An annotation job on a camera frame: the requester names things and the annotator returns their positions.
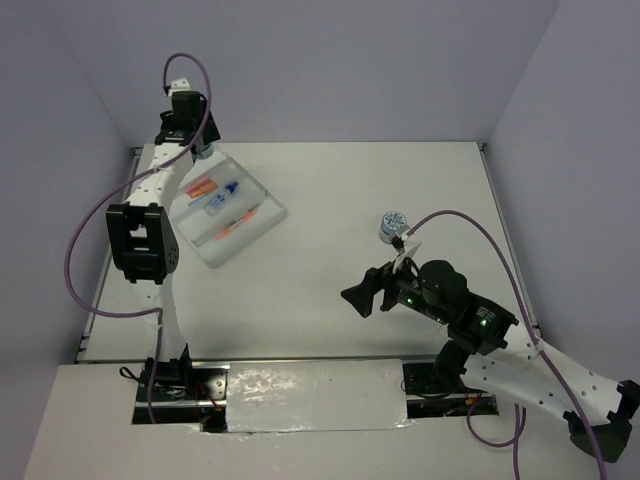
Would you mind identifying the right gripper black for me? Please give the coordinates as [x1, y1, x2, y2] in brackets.
[339, 247, 448, 323]

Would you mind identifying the blue white round jar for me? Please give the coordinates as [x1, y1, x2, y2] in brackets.
[193, 143, 215, 161]
[379, 211, 407, 244]

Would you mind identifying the orange translucent cap case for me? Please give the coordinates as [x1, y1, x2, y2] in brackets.
[186, 180, 218, 198]

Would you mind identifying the clear spray bottle blue cap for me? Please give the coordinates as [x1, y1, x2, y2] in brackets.
[203, 181, 239, 216]

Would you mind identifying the orange thin pen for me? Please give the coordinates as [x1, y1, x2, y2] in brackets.
[214, 210, 256, 241]

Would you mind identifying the pink translucent cap case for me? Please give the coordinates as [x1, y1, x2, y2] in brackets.
[185, 175, 211, 191]

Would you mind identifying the blue translucent cap case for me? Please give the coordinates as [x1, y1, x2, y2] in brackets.
[188, 195, 211, 207]

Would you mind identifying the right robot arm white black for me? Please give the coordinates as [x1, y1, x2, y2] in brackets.
[341, 258, 639, 463]

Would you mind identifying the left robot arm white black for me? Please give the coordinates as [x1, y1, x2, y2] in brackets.
[106, 88, 220, 399]

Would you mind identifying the white compartment tray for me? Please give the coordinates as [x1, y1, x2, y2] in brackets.
[169, 147, 286, 268]

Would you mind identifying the silver foil covered panel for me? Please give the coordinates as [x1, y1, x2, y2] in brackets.
[226, 359, 411, 433]

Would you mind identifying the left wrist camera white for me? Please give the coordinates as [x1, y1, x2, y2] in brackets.
[165, 77, 192, 97]

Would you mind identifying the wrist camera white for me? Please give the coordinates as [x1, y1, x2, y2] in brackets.
[165, 77, 192, 97]
[391, 232, 422, 273]

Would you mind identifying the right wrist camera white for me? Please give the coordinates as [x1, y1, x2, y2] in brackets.
[391, 232, 422, 273]

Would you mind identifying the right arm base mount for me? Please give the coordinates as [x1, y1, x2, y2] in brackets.
[400, 362, 499, 419]

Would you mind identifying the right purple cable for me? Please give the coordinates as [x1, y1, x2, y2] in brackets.
[404, 209, 609, 480]

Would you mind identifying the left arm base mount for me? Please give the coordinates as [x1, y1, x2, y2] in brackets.
[118, 361, 230, 434]

